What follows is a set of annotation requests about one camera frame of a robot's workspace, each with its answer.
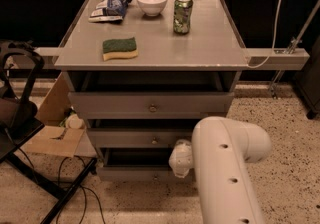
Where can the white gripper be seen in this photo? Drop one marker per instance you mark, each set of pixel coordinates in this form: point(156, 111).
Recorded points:
point(181, 159)

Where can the grey bottom drawer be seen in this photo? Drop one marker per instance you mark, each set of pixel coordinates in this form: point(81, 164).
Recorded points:
point(138, 164)

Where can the grey drawer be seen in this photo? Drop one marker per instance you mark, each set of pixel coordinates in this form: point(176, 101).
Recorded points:
point(138, 164)
point(150, 105)
point(145, 138)

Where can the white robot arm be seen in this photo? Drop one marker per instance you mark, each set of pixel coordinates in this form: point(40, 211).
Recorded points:
point(218, 152)

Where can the grey middle drawer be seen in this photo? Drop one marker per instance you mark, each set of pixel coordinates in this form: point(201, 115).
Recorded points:
point(145, 138)

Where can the grey drawer cabinet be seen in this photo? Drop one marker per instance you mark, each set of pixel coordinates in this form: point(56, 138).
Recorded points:
point(207, 59)

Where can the grey top drawer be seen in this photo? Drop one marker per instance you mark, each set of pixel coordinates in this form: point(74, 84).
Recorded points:
point(150, 105)

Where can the cardboard box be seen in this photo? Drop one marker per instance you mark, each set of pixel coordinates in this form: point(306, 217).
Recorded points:
point(54, 138)

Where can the white plastic bottle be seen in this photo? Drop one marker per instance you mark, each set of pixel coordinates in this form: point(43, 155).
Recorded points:
point(74, 122)

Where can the metal clamp rod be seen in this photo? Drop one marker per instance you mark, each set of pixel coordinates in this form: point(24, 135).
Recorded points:
point(291, 48)

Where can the green yellow sponge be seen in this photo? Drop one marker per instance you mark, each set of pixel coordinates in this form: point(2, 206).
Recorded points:
point(119, 49)

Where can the black cabinet at right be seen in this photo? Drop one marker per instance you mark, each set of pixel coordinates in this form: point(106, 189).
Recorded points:
point(308, 81)

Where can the green soda can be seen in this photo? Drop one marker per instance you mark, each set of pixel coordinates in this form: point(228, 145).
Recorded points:
point(182, 16)

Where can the white ceramic bowl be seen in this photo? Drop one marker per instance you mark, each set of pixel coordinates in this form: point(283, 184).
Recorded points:
point(152, 7)

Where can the blue chip bag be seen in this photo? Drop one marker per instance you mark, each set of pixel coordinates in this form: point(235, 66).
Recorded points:
point(109, 11)

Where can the black chair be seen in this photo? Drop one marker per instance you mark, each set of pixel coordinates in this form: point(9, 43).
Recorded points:
point(18, 125)

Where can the grey aluminium rail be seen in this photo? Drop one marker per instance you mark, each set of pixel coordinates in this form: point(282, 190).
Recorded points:
point(278, 59)

